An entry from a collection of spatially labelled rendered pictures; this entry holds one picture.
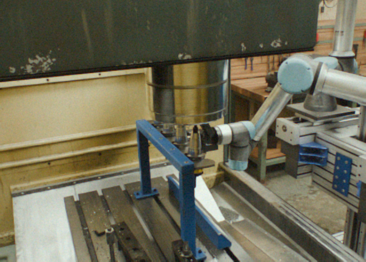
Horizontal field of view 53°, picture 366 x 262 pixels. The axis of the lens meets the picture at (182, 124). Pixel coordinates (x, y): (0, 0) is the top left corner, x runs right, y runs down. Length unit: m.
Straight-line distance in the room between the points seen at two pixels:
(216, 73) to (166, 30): 0.14
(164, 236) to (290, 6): 0.90
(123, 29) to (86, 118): 1.22
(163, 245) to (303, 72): 0.73
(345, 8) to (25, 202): 1.67
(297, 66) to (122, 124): 0.89
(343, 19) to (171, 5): 1.39
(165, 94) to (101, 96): 1.09
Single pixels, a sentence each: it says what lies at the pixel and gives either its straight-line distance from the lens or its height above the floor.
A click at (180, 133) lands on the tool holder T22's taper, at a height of 1.26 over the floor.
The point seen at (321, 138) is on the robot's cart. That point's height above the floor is 1.04.
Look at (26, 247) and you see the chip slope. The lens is 1.68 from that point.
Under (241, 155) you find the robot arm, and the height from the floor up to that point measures 1.09.
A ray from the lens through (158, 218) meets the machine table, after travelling 1.40.
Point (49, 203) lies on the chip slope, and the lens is 1.78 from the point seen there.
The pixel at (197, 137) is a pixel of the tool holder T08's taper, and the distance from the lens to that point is 1.08.
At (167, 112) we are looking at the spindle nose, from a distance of 0.65.
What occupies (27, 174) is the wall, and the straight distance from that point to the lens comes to 1.80.
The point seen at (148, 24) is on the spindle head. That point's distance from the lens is 0.54.
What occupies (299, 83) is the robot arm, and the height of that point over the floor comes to 1.39.
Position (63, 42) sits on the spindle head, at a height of 1.61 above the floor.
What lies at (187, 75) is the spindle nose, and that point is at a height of 1.54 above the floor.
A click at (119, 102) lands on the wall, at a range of 1.74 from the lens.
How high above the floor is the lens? 1.66
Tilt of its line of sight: 19 degrees down
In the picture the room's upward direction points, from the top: 2 degrees counter-clockwise
